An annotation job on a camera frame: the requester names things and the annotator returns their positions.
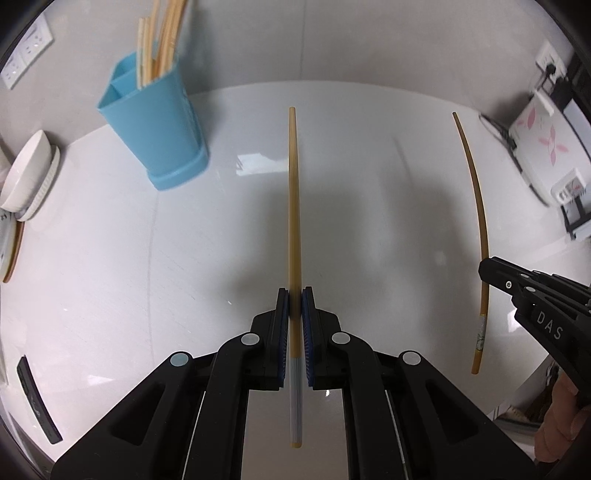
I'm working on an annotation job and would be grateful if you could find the chopstick with pale floral end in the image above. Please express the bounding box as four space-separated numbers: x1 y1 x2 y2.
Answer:
452 111 491 375

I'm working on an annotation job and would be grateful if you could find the chopstick with pale grey end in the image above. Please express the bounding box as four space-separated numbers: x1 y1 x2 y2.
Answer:
147 0 160 83

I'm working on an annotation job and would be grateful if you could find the plain thin bamboo chopstick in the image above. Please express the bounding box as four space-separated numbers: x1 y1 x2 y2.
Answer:
141 16 152 87

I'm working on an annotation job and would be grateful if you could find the person right hand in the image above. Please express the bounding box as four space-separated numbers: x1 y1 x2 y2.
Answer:
534 372 590 463

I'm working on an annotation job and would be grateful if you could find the black flat strip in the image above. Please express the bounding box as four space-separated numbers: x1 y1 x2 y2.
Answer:
17 356 63 445

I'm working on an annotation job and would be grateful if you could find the white floral rice cooker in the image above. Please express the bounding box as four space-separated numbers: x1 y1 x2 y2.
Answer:
509 91 590 207

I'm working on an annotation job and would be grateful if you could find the white socket with plugs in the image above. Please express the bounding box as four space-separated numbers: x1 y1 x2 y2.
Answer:
536 40 567 83

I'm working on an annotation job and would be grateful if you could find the wooden plate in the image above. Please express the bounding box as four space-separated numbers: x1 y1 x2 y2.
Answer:
2 222 25 283

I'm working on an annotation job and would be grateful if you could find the white ridged plate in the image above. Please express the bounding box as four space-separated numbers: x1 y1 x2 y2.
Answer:
15 145 61 222

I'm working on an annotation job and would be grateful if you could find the white bowl with dark rim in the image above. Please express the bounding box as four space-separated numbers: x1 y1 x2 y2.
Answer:
0 210 16 278

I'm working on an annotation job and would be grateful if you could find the large white bowl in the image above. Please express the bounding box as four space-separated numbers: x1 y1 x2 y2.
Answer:
1 130 52 213

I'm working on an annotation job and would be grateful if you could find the blue plastic utensil holder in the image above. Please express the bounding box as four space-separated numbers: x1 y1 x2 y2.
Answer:
97 53 209 191

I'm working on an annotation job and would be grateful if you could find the white appliance with black frame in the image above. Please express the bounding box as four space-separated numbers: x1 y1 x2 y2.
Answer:
556 45 591 241

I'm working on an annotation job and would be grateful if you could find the black power cord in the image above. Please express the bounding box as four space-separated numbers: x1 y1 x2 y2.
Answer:
479 114 516 151

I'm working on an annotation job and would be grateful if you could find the white wall socket pair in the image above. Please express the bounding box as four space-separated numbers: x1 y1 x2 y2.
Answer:
1 13 54 90

